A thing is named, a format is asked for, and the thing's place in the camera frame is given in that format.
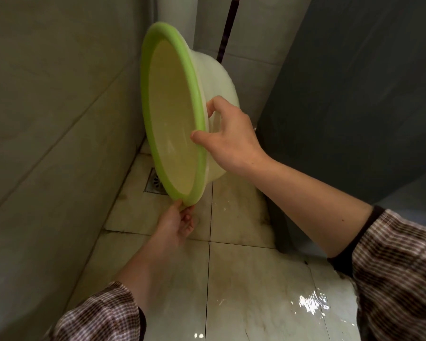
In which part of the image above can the person's right hand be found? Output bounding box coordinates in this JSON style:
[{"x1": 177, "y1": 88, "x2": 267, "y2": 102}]
[{"x1": 190, "y1": 96, "x2": 270, "y2": 177}]

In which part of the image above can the person's left hand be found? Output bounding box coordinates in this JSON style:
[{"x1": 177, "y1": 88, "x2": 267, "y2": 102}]
[{"x1": 152, "y1": 199, "x2": 196, "y2": 247}]

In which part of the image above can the green rimmed plastic basin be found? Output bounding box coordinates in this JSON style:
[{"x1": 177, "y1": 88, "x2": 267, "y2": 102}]
[{"x1": 140, "y1": 21, "x2": 240, "y2": 208}]

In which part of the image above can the person's left forearm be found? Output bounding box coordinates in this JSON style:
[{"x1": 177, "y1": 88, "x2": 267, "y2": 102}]
[{"x1": 47, "y1": 236, "x2": 171, "y2": 341}]

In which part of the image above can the person's right forearm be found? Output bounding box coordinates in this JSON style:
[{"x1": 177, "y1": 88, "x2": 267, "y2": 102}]
[{"x1": 249, "y1": 157, "x2": 426, "y2": 341}]

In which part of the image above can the metal floor drain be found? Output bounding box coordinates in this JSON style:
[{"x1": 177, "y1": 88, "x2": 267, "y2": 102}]
[{"x1": 144, "y1": 168, "x2": 166, "y2": 194}]

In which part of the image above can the dark vertical pipe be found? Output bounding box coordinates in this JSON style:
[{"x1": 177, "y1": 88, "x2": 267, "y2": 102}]
[{"x1": 216, "y1": 0, "x2": 242, "y2": 64}]

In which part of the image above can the white drain pipe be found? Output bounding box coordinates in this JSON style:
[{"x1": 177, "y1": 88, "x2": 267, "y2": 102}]
[{"x1": 155, "y1": 0, "x2": 199, "y2": 50}]

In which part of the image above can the grey partition door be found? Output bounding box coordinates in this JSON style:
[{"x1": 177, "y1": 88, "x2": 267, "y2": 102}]
[{"x1": 256, "y1": 0, "x2": 426, "y2": 258}]

